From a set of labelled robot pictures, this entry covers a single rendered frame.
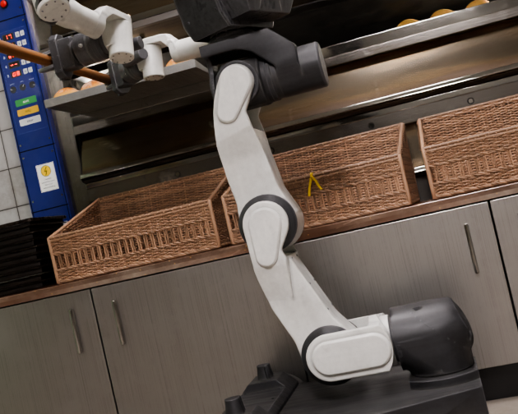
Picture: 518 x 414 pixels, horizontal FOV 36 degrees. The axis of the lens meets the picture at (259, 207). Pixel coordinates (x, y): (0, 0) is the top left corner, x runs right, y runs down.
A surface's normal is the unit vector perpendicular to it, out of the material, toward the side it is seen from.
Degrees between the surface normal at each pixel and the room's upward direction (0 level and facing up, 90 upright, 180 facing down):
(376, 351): 90
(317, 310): 90
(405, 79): 70
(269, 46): 90
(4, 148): 90
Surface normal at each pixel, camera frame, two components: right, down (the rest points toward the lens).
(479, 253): -0.22, 0.03
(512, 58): -0.29, -0.30
